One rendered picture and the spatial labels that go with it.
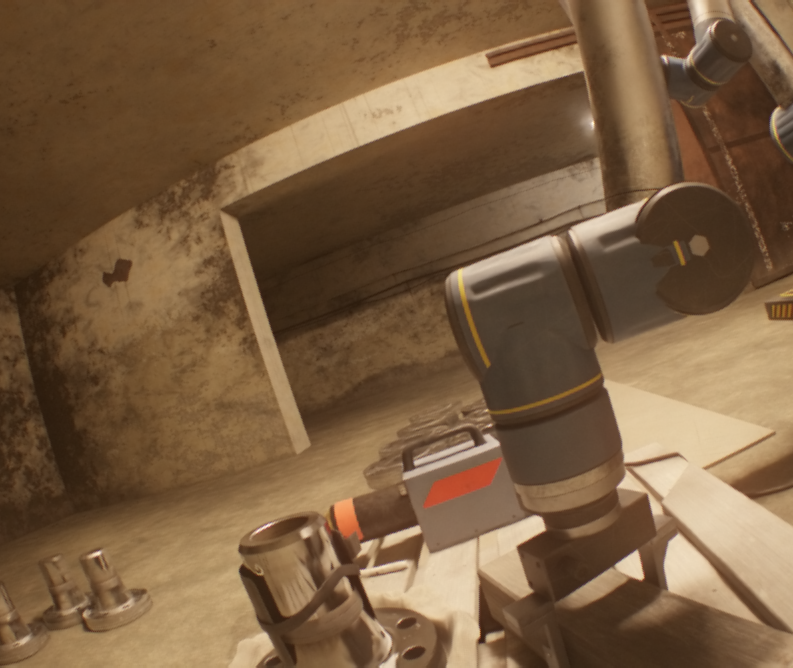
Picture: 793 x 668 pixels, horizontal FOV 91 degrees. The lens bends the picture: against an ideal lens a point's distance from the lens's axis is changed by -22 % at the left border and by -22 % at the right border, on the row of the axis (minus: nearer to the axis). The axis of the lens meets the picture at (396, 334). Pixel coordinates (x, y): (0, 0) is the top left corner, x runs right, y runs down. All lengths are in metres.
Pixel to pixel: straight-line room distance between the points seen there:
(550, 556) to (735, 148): 4.88
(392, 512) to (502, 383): 0.64
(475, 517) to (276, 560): 0.54
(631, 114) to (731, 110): 4.74
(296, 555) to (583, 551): 0.30
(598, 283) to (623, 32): 0.35
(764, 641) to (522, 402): 0.29
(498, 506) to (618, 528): 0.55
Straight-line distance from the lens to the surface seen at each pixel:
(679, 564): 0.73
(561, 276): 0.39
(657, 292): 0.40
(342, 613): 0.60
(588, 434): 0.41
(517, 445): 0.42
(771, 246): 5.09
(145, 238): 5.42
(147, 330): 5.30
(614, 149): 0.59
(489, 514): 1.01
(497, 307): 0.39
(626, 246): 0.40
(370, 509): 1.02
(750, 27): 1.59
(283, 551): 0.56
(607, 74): 0.62
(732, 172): 5.03
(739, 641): 0.45
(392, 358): 9.67
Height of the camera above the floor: 0.54
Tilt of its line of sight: 3 degrees up
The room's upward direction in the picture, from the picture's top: 19 degrees counter-clockwise
